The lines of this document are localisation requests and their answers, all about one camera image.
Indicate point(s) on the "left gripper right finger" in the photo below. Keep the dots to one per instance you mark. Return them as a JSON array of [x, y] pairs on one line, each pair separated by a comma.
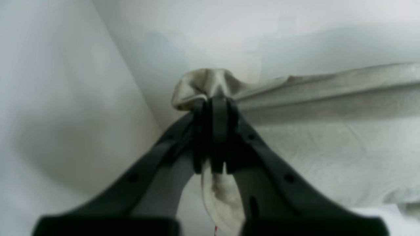
[[277, 201]]

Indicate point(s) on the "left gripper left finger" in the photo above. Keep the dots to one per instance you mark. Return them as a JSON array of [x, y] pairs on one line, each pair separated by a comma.
[[144, 200]]

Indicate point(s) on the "beige t-shirt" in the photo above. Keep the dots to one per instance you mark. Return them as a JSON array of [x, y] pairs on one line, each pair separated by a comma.
[[354, 135]]

